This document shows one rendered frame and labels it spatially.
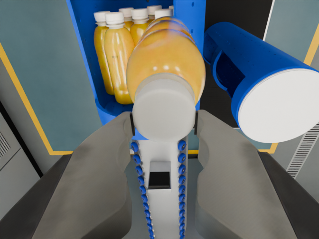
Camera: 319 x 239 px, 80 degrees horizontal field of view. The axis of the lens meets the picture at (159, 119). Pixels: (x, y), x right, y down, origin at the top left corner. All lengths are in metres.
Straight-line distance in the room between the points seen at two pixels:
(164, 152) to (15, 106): 1.76
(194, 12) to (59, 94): 1.75
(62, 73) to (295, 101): 1.69
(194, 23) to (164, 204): 1.03
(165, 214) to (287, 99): 0.95
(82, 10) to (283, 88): 0.59
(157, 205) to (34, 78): 1.51
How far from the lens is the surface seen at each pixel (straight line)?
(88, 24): 0.55
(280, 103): 0.71
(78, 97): 1.96
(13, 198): 2.56
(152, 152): 0.90
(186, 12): 0.38
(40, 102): 2.17
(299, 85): 0.71
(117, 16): 0.46
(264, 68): 0.70
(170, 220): 1.39
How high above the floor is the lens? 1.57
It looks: 55 degrees down
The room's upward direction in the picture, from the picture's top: 177 degrees counter-clockwise
